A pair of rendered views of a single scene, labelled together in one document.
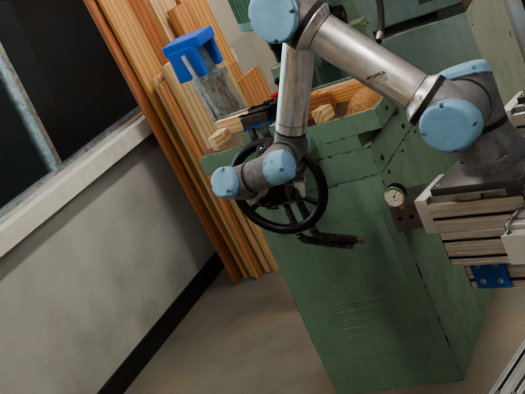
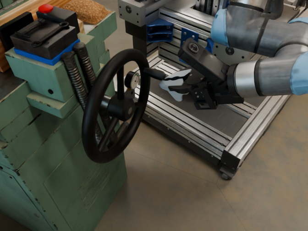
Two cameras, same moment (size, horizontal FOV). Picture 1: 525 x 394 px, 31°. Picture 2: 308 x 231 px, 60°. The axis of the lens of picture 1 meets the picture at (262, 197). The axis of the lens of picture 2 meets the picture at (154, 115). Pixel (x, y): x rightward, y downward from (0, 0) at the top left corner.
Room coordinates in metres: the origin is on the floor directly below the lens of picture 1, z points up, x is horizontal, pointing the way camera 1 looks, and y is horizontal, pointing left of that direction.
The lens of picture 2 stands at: (2.42, 0.42, 1.28)
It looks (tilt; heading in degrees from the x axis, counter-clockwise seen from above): 47 degrees down; 264
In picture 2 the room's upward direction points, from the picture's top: straight up
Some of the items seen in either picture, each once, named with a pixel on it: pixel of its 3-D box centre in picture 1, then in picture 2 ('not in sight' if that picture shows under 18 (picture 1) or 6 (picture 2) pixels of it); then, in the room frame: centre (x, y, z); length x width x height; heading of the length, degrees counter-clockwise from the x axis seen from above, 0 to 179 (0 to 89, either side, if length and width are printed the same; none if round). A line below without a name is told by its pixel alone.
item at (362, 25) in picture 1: (357, 41); not in sight; (2.82, -0.46, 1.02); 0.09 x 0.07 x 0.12; 58
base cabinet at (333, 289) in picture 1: (382, 248); (36, 150); (2.85, -0.29, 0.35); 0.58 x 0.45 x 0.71; 148
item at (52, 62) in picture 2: (267, 111); (49, 31); (2.59, -0.11, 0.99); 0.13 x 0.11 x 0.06; 58
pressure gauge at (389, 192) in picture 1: (396, 197); (131, 81); (2.43, -0.34, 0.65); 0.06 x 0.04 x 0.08; 58
